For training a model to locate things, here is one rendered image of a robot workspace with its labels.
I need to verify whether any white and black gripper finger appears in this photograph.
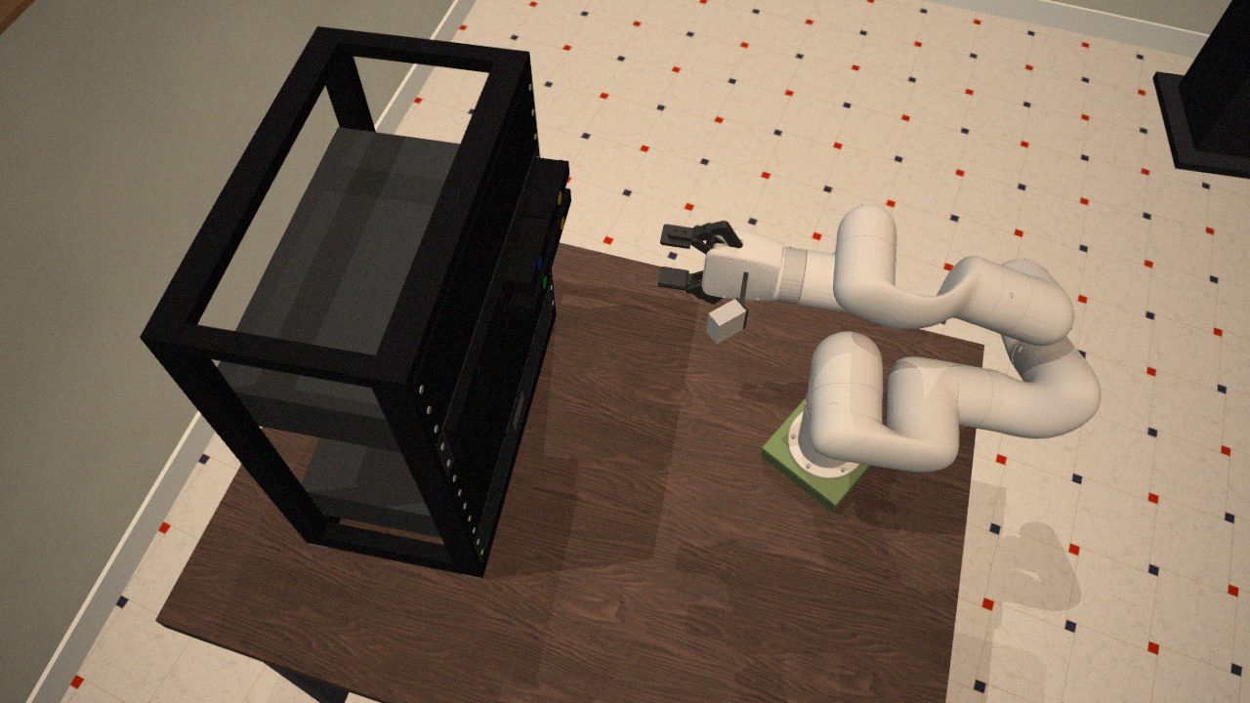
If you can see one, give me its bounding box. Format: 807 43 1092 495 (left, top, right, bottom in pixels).
658 266 723 305
660 221 743 255

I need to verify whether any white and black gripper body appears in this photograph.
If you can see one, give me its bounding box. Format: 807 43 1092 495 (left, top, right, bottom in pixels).
703 229 786 301

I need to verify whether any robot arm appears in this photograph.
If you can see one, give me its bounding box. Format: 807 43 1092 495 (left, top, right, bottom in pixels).
778 204 1103 479

